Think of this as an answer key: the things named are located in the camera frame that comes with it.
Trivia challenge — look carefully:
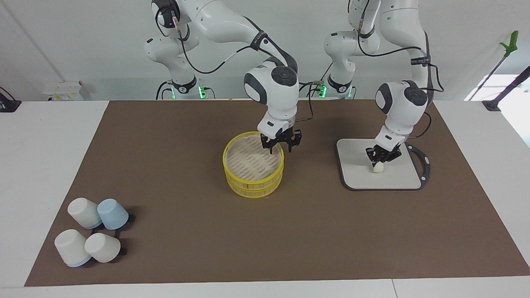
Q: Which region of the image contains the black base cable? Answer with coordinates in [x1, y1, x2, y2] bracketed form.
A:
[156, 80, 172, 100]
[295, 62, 334, 99]

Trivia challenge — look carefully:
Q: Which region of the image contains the light blue plastic cup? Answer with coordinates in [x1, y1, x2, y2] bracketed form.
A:
[97, 199, 129, 231]

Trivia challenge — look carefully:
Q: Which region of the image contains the white box with yellow label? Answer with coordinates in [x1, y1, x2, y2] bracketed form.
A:
[43, 80, 90, 101]

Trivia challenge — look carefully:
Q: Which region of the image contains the yellow rimmed bamboo steamer base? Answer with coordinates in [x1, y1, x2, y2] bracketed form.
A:
[226, 182, 284, 199]

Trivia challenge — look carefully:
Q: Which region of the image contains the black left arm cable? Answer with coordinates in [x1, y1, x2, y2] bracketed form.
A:
[357, 12, 445, 139]

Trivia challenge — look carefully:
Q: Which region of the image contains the black slanted stand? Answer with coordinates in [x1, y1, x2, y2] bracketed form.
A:
[482, 65, 530, 111]

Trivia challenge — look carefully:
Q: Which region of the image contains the green tipped thin pole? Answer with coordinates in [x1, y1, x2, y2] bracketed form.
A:
[468, 30, 519, 101]

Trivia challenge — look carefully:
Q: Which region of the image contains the brown table mat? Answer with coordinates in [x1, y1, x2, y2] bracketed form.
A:
[24, 99, 530, 287]

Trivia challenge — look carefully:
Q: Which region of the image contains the white plastic cup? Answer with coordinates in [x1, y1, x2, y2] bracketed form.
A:
[84, 233, 121, 263]
[67, 197, 103, 229]
[54, 229, 92, 268]

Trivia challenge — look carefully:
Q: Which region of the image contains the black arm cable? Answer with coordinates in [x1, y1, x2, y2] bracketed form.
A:
[171, 10, 316, 121]
[357, 12, 445, 139]

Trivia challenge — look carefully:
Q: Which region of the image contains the black cup rack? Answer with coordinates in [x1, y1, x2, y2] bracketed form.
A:
[93, 213, 135, 256]

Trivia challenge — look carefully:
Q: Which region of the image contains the black device with cable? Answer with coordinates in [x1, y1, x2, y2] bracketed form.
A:
[0, 86, 22, 113]

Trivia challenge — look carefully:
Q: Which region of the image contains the yellow rimmed bamboo steamer tier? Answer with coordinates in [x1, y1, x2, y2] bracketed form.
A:
[222, 131, 285, 191]

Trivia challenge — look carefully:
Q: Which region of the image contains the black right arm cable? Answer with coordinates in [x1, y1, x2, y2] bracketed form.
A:
[171, 10, 316, 121]

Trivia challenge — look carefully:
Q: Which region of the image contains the grey cutting board with handle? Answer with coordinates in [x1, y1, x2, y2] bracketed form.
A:
[336, 138, 431, 191]

